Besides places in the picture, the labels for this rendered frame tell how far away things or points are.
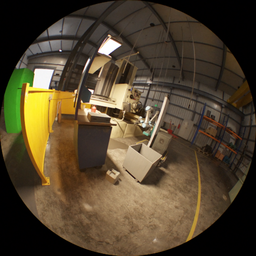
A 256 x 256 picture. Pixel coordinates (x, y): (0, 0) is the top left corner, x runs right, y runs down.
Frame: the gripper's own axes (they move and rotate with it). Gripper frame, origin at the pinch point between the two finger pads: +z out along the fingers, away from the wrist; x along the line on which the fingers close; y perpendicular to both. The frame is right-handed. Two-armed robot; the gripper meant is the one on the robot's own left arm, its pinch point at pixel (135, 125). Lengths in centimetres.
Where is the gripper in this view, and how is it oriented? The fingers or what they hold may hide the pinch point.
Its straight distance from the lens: 226.3
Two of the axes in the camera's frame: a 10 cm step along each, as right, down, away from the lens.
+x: -7.5, 1.0, -6.6
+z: -4.3, 6.8, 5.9
